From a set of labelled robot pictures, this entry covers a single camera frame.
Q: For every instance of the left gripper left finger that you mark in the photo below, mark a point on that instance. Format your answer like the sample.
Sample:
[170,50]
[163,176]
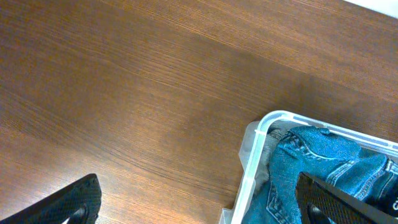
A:
[78,202]

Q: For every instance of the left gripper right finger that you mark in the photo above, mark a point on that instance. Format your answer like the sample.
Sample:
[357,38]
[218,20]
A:
[320,202]

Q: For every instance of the dark blue jeans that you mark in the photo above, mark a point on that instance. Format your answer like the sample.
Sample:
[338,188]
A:
[366,175]

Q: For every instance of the clear plastic storage container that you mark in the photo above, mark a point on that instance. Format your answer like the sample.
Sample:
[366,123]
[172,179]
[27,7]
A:
[254,140]

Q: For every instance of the light blue jeans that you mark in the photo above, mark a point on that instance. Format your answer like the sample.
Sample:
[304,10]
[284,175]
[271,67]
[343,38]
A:
[275,163]

